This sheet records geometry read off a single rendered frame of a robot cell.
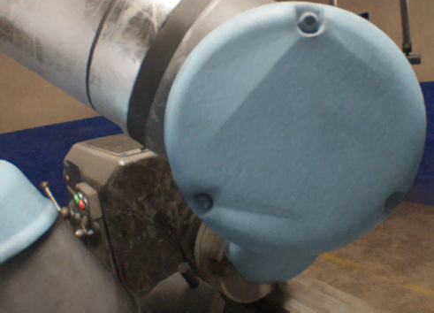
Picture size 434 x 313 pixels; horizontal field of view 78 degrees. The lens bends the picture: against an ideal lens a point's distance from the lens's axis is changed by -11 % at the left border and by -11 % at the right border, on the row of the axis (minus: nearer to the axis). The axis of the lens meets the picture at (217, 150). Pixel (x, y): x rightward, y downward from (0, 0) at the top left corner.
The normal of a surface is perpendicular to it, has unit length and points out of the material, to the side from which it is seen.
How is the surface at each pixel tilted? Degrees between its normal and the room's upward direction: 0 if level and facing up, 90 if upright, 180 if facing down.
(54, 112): 90
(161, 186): 90
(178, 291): 25
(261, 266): 101
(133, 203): 90
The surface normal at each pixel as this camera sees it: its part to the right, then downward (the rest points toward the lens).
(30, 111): 0.61, 0.08
